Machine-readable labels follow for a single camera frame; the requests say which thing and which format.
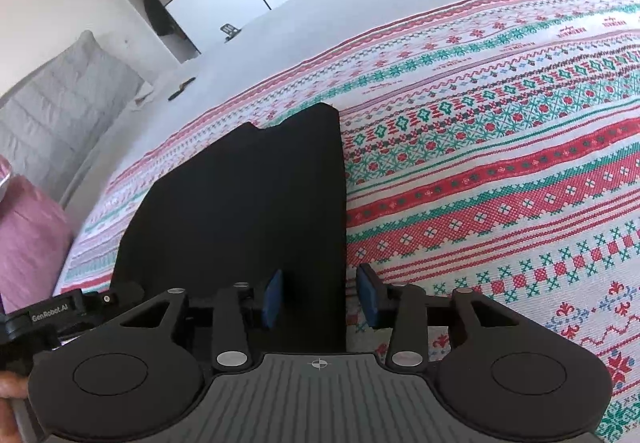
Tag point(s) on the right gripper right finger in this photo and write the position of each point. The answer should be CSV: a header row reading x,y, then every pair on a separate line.
x,y
379,301

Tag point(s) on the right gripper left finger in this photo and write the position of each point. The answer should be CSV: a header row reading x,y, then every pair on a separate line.
x,y
266,299

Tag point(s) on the black pants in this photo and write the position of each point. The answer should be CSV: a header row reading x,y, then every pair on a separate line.
x,y
255,202

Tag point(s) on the person left hand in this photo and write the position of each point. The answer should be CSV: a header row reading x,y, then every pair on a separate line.
x,y
12,387

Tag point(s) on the pink pillow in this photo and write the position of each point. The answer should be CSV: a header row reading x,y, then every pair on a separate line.
x,y
35,240

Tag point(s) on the patterned red green blanket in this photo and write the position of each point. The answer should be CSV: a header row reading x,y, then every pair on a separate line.
x,y
510,166

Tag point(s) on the grey quilted pillow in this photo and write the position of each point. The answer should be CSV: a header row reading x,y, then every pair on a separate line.
x,y
52,119

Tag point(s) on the small dark device on bed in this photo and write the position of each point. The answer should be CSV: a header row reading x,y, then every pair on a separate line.
x,y
230,31

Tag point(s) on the white bed sheet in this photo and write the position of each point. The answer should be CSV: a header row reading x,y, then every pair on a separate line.
x,y
293,35

